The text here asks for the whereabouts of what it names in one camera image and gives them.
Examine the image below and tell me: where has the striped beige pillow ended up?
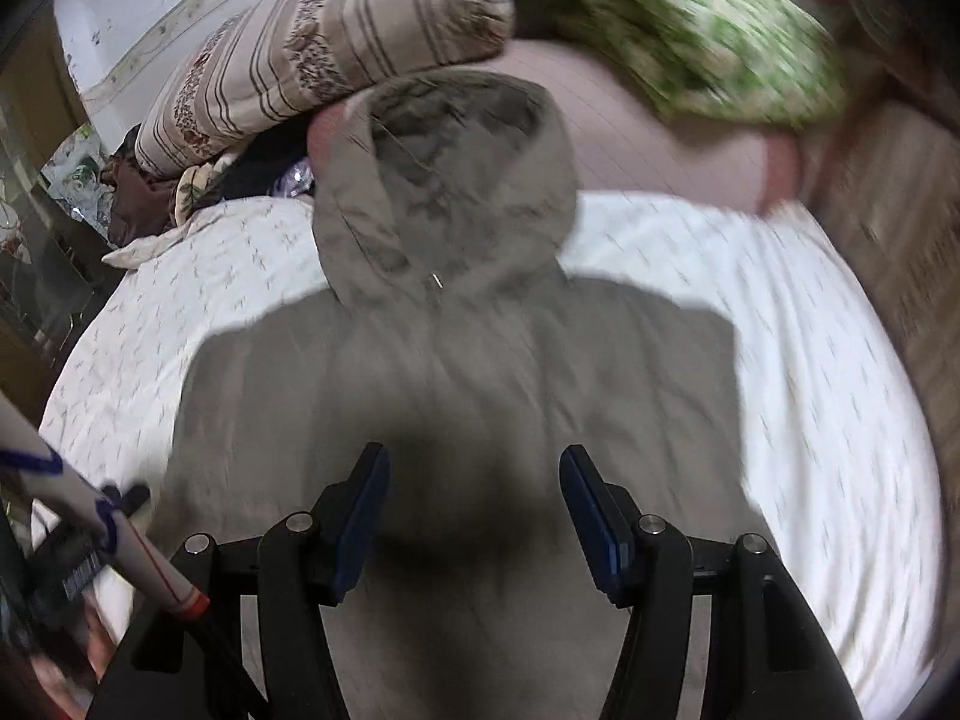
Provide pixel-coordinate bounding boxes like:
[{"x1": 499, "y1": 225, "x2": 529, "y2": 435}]
[{"x1": 133, "y1": 0, "x2": 518, "y2": 179}]

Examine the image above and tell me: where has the brown wooden furniture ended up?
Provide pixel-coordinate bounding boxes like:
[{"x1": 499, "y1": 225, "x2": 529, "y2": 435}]
[{"x1": 814, "y1": 0, "x2": 960, "y2": 428}]

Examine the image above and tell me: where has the pile of dark clothes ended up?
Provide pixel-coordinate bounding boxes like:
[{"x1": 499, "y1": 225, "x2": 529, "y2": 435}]
[{"x1": 101, "y1": 124, "x2": 316, "y2": 250}]

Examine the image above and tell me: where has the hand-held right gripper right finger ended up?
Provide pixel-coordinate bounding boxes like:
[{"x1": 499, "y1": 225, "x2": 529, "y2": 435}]
[{"x1": 559, "y1": 444, "x2": 865, "y2": 720}]

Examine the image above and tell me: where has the green floral pillow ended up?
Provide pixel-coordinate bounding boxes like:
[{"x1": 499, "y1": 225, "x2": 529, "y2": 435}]
[{"x1": 499, "y1": 0, "x2": 850, "y2": 125}]

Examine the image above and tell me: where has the pink blanket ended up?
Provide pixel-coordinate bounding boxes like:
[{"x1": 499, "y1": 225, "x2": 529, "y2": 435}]
[{"x1": 309, "y1": 37, "x2": 807, "y2": 220}]

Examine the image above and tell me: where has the wooden cabinet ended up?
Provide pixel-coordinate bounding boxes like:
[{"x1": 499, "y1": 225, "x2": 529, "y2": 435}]
[{"x1": 0, "y1": 22, "x2": 113, "y2": 421}]

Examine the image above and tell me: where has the white patterned bed sheet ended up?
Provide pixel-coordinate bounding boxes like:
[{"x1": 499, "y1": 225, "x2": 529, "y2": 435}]
[{"x1": 34, "y1": 191, "x2": 947, "y2": 713}]

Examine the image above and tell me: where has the clear floral plastic bag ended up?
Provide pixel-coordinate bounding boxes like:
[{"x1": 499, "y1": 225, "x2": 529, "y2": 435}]
[{"x1": 41, "y1": 124, "x2": 121, "y2": 237}]

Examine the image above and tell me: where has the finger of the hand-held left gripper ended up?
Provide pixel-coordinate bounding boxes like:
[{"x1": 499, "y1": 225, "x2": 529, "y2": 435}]
[{"x1": 99, "y1": 484, "x2": 152, "y2": 517}]

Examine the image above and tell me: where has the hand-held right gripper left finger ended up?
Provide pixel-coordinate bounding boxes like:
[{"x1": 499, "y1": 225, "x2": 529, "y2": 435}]
[{"x1": 90, "y1": 442, "x2": 392, "y2": 720}]

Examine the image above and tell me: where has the grey hooded jacket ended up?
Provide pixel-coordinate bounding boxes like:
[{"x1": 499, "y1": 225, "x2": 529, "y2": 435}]
[{"x1": 154, "y1": 73, "x2": 782, "y2": 720}]

